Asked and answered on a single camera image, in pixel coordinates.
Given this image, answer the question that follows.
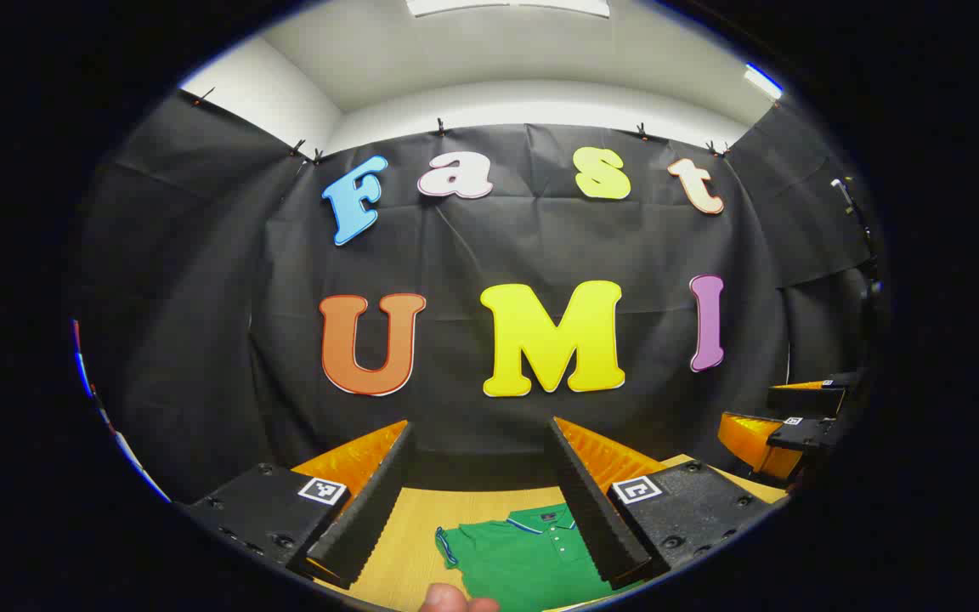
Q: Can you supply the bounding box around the ceiling light panel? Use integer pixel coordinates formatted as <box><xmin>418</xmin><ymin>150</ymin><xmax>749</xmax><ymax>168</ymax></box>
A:
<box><xmin>743</xmin><ymin>62</ymin><xmax>784</xmax><ymax>100</ymax></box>
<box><xmin>407</xmin><ymin>0</ymin><xmax>612</xmax><ymax>20</ymax></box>

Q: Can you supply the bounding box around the black backdrop cloth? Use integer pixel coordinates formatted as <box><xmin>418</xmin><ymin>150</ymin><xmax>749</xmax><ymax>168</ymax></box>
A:
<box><xmin>73</xmin><ymin>89</ymin><xmax>881</xmax><ymax>511</ymax></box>

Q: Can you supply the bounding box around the green T-shirt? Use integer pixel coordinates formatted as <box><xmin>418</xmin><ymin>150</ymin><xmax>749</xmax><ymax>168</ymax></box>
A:
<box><xmin>434</xmin><ymin>503</ymin><xmax>639</xmax><ymax>612</ymax></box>

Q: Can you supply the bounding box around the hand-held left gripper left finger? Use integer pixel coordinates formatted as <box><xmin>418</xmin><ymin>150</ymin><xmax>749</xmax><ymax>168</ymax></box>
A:
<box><xmin>173</xmin><ymin>419</ymin><xmax>416</xmax><ymax>592</ymax></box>

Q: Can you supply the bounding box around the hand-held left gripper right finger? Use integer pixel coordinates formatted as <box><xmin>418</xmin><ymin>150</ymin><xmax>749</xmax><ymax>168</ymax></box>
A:
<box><xmin>545</xmin><ymin>416</ymin><xmax>778</xmax><ymax>592</ymax></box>

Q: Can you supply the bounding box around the row of black cloth clips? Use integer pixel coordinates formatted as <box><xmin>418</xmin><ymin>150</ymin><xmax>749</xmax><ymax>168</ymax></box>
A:
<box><xmin>192</xmin><ymin>85</ymin><xmax>733</xmax><ymax>164</ymax></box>

